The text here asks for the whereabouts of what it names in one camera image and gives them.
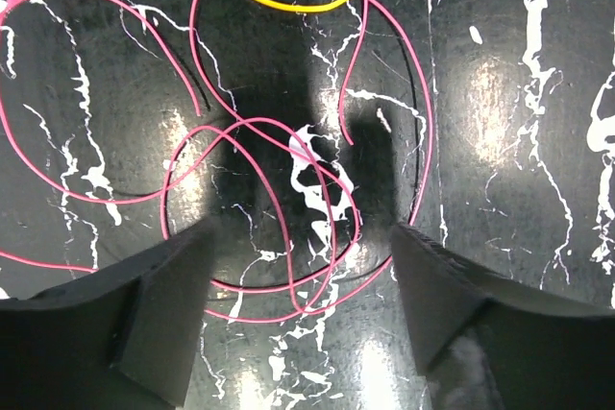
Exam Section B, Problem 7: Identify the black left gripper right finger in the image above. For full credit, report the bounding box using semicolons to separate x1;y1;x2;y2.
391;225;614;409

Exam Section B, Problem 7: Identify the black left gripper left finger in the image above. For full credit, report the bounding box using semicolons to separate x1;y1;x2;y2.
1;222;214;409

